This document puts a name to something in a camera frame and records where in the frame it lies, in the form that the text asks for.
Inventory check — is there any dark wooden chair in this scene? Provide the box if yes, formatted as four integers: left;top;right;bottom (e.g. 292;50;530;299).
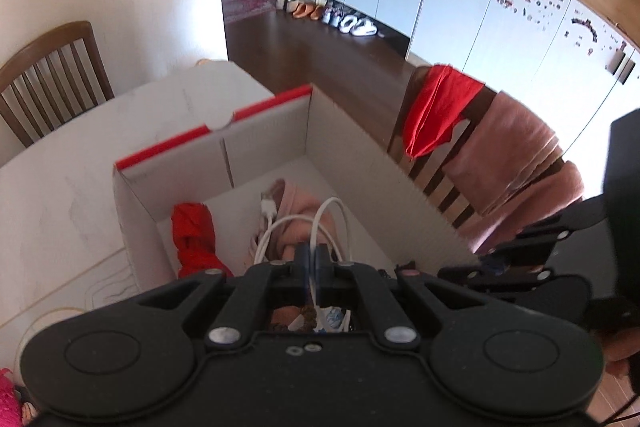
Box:
387;66;584;254

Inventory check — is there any brown braided item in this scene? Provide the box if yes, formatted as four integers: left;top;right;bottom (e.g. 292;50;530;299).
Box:
271;304;321;334

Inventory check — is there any person's right hand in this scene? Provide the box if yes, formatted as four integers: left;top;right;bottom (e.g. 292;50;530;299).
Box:
602;332;632;378

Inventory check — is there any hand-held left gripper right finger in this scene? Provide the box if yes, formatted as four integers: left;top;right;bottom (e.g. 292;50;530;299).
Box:
315;246;489;349

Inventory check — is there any bright pink fuzzy item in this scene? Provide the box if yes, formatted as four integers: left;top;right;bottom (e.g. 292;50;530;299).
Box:
0;367;39;427

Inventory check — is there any red garment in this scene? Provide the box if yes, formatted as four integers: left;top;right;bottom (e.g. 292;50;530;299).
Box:
404;64;485;158

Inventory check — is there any white charger cable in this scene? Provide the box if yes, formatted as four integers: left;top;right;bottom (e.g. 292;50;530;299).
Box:
250;192;351;309

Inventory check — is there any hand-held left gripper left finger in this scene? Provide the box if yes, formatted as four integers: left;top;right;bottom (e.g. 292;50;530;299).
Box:
135;246;313;349

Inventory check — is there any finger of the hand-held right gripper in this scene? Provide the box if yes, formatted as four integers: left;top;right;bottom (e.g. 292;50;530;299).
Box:
479;196;609;267
437;265;553;294

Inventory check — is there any white cardboard box red rim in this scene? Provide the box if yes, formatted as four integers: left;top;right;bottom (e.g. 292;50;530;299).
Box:
114;83;484;304

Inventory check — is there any row of shoes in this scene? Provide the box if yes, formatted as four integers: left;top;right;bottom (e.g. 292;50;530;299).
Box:
275;0;381;38

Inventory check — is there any wooden slatted chair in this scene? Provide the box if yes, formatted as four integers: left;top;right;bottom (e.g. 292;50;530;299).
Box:
0;21;115;148

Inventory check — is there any patterned rug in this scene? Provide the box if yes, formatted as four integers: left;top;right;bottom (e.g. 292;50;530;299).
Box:
221;0;276;24

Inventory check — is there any white cabinet with stickers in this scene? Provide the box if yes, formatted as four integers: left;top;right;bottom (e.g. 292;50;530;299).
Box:
406;0;640;188

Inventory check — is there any red cloth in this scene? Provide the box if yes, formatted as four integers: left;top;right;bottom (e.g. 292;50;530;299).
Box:
171;202;236;281

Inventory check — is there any white floral printed packet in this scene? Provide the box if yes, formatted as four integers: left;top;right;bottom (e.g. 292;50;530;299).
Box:
320;306;352;334

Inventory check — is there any large pink towel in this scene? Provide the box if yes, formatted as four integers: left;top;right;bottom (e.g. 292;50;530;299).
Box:
442;91;585;254

